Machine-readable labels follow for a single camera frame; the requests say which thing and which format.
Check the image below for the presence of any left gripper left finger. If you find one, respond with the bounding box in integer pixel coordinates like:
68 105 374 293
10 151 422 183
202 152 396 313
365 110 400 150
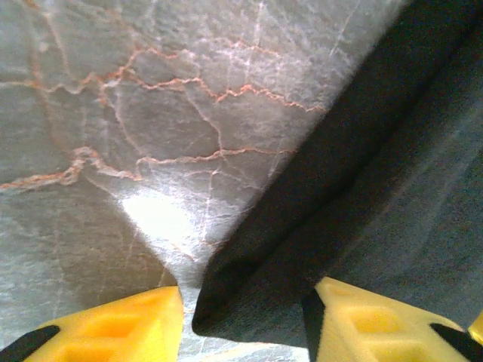
0 285 185 362

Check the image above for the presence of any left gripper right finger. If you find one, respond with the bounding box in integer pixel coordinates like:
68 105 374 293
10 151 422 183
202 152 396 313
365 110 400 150
301 277 483 362

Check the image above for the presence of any black printed t-shirt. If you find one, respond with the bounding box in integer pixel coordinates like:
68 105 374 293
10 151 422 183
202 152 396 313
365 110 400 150
191 0 483 350

